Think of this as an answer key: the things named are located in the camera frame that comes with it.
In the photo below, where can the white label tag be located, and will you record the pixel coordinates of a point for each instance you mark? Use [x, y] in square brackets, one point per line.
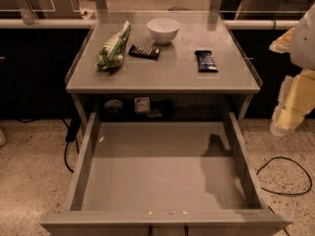
[142, 104]

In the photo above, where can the black power adapter with cable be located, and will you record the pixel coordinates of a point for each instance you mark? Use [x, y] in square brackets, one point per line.
[71, 137]

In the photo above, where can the green jalapeno chip bag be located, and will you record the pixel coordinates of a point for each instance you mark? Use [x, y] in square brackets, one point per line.
[112, 53]

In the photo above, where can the grey cabinet with counter top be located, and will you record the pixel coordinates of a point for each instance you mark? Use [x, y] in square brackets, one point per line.
[176, 69]

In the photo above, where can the dark blue snack bar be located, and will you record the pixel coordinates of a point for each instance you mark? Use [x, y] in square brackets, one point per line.
[205, 61]

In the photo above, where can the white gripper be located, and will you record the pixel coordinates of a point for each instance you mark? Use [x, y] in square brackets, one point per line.
[304, 44]

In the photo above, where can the grey open top drawer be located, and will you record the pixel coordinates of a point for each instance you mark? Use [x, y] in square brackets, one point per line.
[164, 179]

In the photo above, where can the white ceramic bowl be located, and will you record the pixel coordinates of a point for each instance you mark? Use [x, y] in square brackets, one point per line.
[163, 31]

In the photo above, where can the dark brown snack bar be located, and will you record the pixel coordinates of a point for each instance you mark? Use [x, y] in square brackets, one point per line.
[144, 52]

